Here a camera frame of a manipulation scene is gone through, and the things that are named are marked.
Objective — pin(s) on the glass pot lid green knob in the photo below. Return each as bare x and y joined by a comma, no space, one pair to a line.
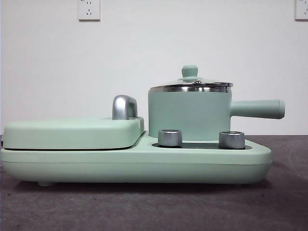
189,71

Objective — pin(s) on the silver control knob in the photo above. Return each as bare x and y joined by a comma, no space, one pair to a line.
231,140
169,138

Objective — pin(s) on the green breakfast machine base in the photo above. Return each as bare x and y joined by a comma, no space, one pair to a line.
120,163

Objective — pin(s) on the green hinged griddle cover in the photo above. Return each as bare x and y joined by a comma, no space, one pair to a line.
67,134

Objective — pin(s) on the white wall socket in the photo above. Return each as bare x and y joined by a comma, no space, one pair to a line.
302,9
89,10

